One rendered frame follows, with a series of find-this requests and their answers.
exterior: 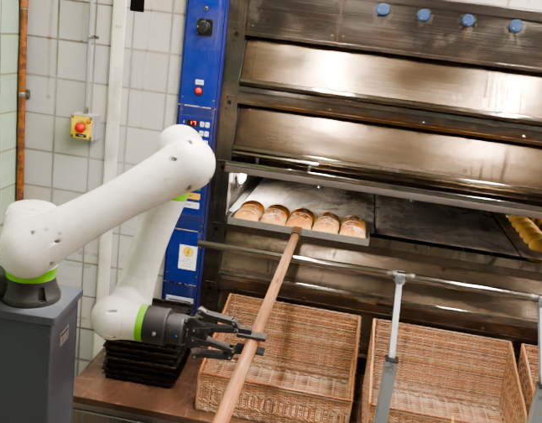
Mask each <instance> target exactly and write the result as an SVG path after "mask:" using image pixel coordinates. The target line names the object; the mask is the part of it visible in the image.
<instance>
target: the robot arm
mask: <svg viewBox="0 0 542 423"><path fill-rule="evenodd" d="M215 168H216V160H215V156H214V154H213V152H212V150H211V148H210V147H209V146H208V144H206V143H205V142H204V141H202V138H201V136H200V135H199V134H198V133H197V132H196V131H195V130H194V129H193V128H191V127H189V126H185V125H173V126H170V127H168V128H166V129H165V130H164V131H163V132H162V133H161V134H160V135H159V137H158V139H157V142H156V144H155V147H154V152H153V155H152V156H150V157H149V158H147V159H146V160H145V161H143V162H142V163H140V164H138V165H136V166H135V167H133V168H132V169H130V170H128V171H127V172H125V173H123V174H122V175H119V176H118V177H117V178H115V179H113V180H111V181H109V182H107V183H106V184H104V185H102V186H100V187H98V188H96V189H95V190H93V191H90V192H88V193H86V194H85V195H83V196H80V197H78V198H76V199H74V200H72V201H69V202H67V203H65V204H63V205H61V206H56V205H54V204H53V203H50V202H47V201H41V200H23V201H15V202H14V203H12V204H10V205H9V206H8V207H7V209H6V211H5V216H4V223H3V229H2V232H1V235H0V264H1V265H0V301H1V302H2V303H3V304H5V305H7V306H11V307H15V308H22V309H36V308H43V307H46V306H52V305H53V304H55V303H57V302H58V301H59V300H60V299H61V289H60V287H59V286H58V283H57V279H56V273H57V269H58V267H59V262H61V261H62V260H64V259H66V258H67V257H68V256H70V255H71V254H73V253H74V252H75V251H77V250H78V249H80V248H82V247H83V246H85V245H87V244H88V243H89V242H91V241H93V240H94V239H96V238H98V237H100V236H101V235H102V234H104V233H106V232H108V231H110V230H112V229H113V228H115V227H117V226H118V225H120V224H122V223H124V222H126V221H128V220H130V219H131V218H133V217H135V216H137V215H138V222H137V226H136V229H135V233H134V236H133V241H132V244H131V247H130V249H129V253H128V256H127V259H126V262H125V264H124V267H123V269H122V273H121V275H120V277H119V279H118V282H117V284H116V287H115V289H114V291H113V292H112V293H111V294H110V295H108V296H105V297H103V298H101V299H100V300H99V301H98V302H97V303H96V304H95V305H94V306H93V308H92V311H91V326H92V328H93V330H94V331H95V333H96V334H97V335H98V336H100V337H102V338H104V339H107V340H131V341H137V342H146V343H150V344H155V345H160V346H164V345H166V343H170V344H174V345H180V346H187V347H188V348H191V351H192V353H193V355H192V358H193V359H197V358H214V359H223V360H232V357H233V355H234V354H240V355H241V353H242V350H243V348H244V346H245V344H243V343H239V342H238V343H237V344H236V346H235V345H232V344H230V343H227V342H223V341H220V340H217V339H215V338H212V337H210V336H207V333H210V332H220V333H235V335H236V334H237V337H241V338H247V339H252V340H257V341H262V342H265V341H266V338H267V334H266V333H261V332H253V329H252V328H250V327H245V326H239V325H238V322H237V321H238V319H237V318H236V317H233V316H227V315H224V314H221V313H217V312H214V311H209V310H207V309H206V308H205V307H203V306H200V308H199V309H198V311H197V312H196V314H195V315H192V316H187V315H184V314H180V313H173V310H172V309H171V308H166V307H162V306H156V305H152V300H153V295H154V288H155V285H156V281H157V278H158V274H159V269H160V265H161V263H162V260H163V257H164V253H165V250H166V248H167V245H168V243H169V240H170V237H171V235H172V232H173V231H174V228H175V225H176V223H177V221H178V219H179V217H180V213H181V212H182V210H183V208H184V205H185V203H186V200H187V198H188V196H189V194H190V192H192V191H195V190H198V189H200V188H201V187H203V186H204V185H206V184H207V183H208V182H209V181H210V180H211V178H212V176H213V175H214V172H215ZM203 317H204V318H206V319H208V320H212V321H218V322H220V323H224V324H212V323H205V322H204V321H203V320H202V319H201V318H203ZM200 345H202V346H206V347H214V348H216V349H219V350H211V349H200V348H197V347H198V346H200ZM220 350H221V351H220Z"/></svg>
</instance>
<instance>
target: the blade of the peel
mask: <svg viewBox="0 0 542 423"><path fill-rule="evenodd" d="M241 206H242V205H240V207H238V209H236V210H235V211H234V212H233V213H232V214H231V215H230V216H229V217H228V218H227V224H232V225H238V226H244V227H253V228H259V229H264V230H269V231H275V232H285V233H290V234H291V232H292V229H293V227H289V226H286V223H287V221H288V218H287V221H286V223H285V226H284V225H278V224H273V223H267V222H260V219H259V220H258V222H257V221H252V220H246V219H241V218H235V217H234V215H235V213H236V212H237V211H239V209H240V208H241ZM313 213H314V216H315V220H314V221H313V224H312V226H311V230H310V229H304V228H302V233H301V236H306V237H313V238H322V239H327V240H333V241H338V242H344V243H354V244H359V245H364V246H368V244H369V221H364V220H363V221H364V222H365V230H366V233H365V236H366V237H365V238H358V237H353V236H347V235H341V234H339V233H340V231H341V229H340V228H341V221H342V219H343V218H344V217H339V219H340V224H339V230H338V231H337V234H336V233H331V232H321V231H316V230H312V227H313V226H314V224H315V221H316V217H317V216H318V215H319V214H320V213H315V212H313Z"/></svg>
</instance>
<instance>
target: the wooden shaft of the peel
mask: <svg viewBox="0 0 542 423"><path fill-rule="evenodd" d="M298 239H299V235H298V234H297V233H293V234H292V235H291V237H290V239H289V242H288V244H287V246H286V249H285V250H284V254H283V256H282V258H281V260H280V262H279V266H278V268H277V270H276V272H275V275H274V277H273V280H272V282H271V284H270V286H269V288H268V292H267V294H266V296H265V298H264V300H263V304H262V305H261V308H260V310H259V313H258V315H257V318H256V320H255V322H254V324H253V327H252V329H253V332H261V333H263V331H264V328H265V326H266V324H267V321H268V318H269V315H270V313H271V310H272V308H273V306H274V302H275V300H276V297H277V294H278V293H279V288H280V286H281V284H282V282H283V279H284V276H285V273H286V270H287V268H288V266H289V262H290V260H291V257H292V255H293V252H294V249H295V246H296V244H297V242H298ZM259 342H260V341H257V340H252V339H247V341H246V343H245V346H244V348H243V350H242V353H241V356H240V358H239V359H238V362H237V365H236V367H235V369H234V371H233V374H232V377H231V379H230V381H229V384H228V386H227V389H226V391H225V393H224V395H223V397H222V400H221V403H220V405H219V407H218V409H217V412H216V415H215V417H214V419H213V422H212V423H229V421H230V419H231V417H232V412H233V411H234V408H235V405H236V403H237V400H238V397H239V395H240V393H241V390H242V387H243V384H244V381H245V379H246V377H247V374H248V370H249V369H250V366H251V363H252V361H253V357H254V355H255V352H256V350H257V348H258V344H259Z"/></svg>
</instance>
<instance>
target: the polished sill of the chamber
mask: <svg viewBox="0 0 542 423"><path fill-rule="evenodd" d="M232 213H233V211H228V212H227V213H226V216H225V223H227V218H228V217H229V216H230V215H231V214H232ZM368 246H371V247H377V248H386V249H392V250H398V251H403V252H408V253H418V254H423V255H429V256H435V257H440V258H445V259H455V260H461V261H466V262H472V263H477V264H486V265H492V266H498V267H503V268H509V269H518V270H523V271H529V272H535V273H540V274H542V259H536V258H526V257H521V256H515V255H510V254H505V253H494V252H488V251H483V250H478V249H472V248H463V247H457V246H451V245H446V244H440V243H430V242H425V241H420V240H414V239H408V238H398V237H393V236H387V235H382V234H376V233H369V244H368Z"/></svg>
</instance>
